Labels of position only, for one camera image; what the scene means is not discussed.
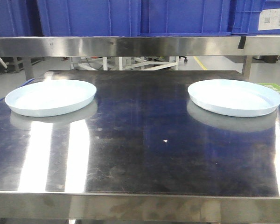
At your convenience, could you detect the light blue plate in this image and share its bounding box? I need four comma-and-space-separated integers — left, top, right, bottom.
188, 79, 280, 118
5, 79, 97, 117

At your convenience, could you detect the blue plastic crate middle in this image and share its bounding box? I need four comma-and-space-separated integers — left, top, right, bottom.
37, 0, 231, 37

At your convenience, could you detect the blue plastic crate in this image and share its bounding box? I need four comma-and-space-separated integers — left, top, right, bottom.
37, 0, 231, 37
0, 0, 42, 37
228, 0, 280, 35

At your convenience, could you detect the blue plastic crate right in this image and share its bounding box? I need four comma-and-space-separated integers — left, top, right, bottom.
228, 0, 280, 35

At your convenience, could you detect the blue plastic crate left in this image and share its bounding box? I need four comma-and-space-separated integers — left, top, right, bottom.
0, 0, 42, 37

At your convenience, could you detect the white paper label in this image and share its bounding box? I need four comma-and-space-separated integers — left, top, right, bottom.
258, 8, 280, 31

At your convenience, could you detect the white metal frame background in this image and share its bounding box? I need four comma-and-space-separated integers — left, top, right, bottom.
70, 56, 180, 71

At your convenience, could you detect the stainless steel shelf rail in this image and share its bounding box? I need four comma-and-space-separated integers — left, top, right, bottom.
0, 35, 280, 57

